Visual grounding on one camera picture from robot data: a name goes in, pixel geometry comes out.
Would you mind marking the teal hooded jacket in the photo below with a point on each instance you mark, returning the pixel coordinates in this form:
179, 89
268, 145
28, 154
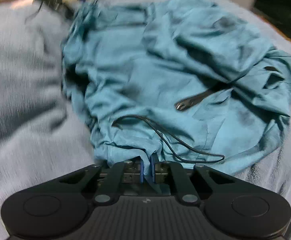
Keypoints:
182, 79

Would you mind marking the blue fleece bed blanket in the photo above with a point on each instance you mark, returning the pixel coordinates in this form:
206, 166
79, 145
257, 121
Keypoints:
40, 136

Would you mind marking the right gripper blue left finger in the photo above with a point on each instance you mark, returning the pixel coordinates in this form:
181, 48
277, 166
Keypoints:
141, 171

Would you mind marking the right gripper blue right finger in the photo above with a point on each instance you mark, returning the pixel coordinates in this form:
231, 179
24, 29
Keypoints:
154, 165

